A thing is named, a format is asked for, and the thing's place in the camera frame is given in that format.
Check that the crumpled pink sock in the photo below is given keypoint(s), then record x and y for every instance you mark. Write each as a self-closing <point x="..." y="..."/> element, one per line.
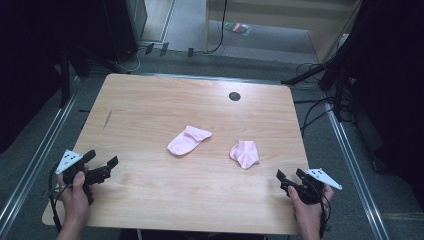
<point x="245" y="153"/>

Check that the small black plug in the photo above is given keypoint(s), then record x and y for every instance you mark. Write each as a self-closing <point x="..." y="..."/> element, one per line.
<point x="190" y="52"/>
<point x="164" y="48"/>
<point x="149" y="48"/>

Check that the black cabinet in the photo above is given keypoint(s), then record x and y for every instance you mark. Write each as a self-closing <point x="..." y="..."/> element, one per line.
<point x="120" y="26"/>

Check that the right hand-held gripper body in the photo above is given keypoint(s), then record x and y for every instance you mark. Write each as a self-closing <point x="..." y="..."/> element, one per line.
<point x="313" y="188"/>

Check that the person's left hand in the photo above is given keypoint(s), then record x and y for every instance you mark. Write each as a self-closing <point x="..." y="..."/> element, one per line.
<point x="75" y="197"/>

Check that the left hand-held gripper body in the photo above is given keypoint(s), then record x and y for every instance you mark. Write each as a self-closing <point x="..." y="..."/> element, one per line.
<point x="70" y="159"/>

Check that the long pink sock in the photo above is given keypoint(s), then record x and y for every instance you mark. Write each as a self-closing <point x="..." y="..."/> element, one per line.
<point x="186" y="141"/>

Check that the black metal stand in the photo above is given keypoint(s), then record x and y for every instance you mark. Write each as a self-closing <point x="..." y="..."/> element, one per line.
<point x="320" y="68"/>

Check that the colourful packet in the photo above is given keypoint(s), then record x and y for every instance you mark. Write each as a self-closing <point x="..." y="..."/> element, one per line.
<point x="238" y="28"/>

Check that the light wooden shelf unit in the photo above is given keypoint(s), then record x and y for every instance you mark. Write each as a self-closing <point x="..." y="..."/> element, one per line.
<point x="266" y="36"/>

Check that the person's right hand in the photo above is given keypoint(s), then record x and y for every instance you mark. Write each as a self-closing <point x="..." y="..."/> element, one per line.
<point x="310" y="210"/>

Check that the metal floor rail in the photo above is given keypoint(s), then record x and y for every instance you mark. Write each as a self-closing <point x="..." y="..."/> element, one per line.
<point x="36" y="156"/>
<point x="356" y="173"/>

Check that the dark metal stand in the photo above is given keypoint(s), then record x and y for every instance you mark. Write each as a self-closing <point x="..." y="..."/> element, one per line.
<point x="65" y="80"/>

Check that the black round table grommet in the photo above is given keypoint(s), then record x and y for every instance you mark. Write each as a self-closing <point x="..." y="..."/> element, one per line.
<point x="234" y="96"/>

